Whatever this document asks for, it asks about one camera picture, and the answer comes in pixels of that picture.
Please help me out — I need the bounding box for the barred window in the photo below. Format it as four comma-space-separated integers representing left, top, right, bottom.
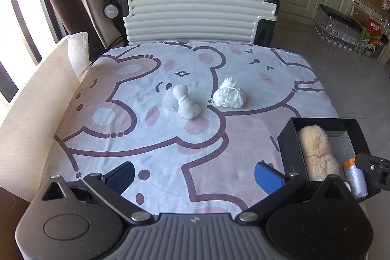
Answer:
0, 0, 58, 105

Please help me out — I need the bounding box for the plastic bag roll orange band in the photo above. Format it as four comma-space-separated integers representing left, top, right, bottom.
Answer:
342, 157, 369, 200

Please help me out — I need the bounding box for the bear printed blanket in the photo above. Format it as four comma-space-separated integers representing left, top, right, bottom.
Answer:
45, 40, 341, 215

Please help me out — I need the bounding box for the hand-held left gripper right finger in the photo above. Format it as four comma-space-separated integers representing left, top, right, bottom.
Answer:
237, 161, 358, 223

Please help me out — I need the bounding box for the green and red carton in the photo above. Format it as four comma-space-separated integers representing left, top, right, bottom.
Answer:
355, 18, 389, 59

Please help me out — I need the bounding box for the white ribbed suitcase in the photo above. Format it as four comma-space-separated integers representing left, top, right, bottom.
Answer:
103, 0, 280, 47

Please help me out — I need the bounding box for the black box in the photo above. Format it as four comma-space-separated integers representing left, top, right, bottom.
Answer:
277, 117, 382, 203

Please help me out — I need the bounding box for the cream fluffy plush toy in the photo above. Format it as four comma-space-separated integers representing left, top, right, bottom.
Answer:
297, 124, 341, 182

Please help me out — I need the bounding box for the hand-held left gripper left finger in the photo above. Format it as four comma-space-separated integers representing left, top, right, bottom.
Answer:
41, 161, 155, 224

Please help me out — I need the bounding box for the white foam sheet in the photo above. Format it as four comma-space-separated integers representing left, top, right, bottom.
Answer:
0, 39, 80, 203

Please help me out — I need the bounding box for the white yarn bundle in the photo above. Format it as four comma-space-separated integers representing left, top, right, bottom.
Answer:
212, 77, 247, 108

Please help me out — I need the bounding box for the wrapped pack of bottles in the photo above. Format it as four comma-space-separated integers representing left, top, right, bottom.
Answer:
314, 3, 367, 52

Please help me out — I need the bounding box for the white knotted cloth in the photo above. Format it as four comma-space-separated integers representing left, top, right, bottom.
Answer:
163, 84, 202, 120

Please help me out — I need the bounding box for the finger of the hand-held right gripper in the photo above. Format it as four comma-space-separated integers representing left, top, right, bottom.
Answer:
355, 153, 390, 191

